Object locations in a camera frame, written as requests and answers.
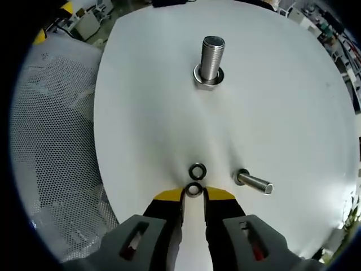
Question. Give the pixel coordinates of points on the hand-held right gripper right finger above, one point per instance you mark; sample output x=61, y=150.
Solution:
x=248, y=240

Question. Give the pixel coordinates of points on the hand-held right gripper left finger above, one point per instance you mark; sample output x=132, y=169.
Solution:
x=127, y=240

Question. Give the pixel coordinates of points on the thin threaded steel stud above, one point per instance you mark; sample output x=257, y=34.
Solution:
x=253, y=182

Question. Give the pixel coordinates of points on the small dark steel washer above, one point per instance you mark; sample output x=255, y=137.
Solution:
x=188, y=190
x=191, y=171
x=236, y=180

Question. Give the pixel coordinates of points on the large dark steel washer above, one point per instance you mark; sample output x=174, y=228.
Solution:
x=197, y=74

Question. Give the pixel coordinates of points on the large threaded steel stud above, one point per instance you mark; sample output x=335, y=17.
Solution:
x=213, y=59

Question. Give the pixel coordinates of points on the white mesh office chair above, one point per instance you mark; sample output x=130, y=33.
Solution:
x=56, y=141

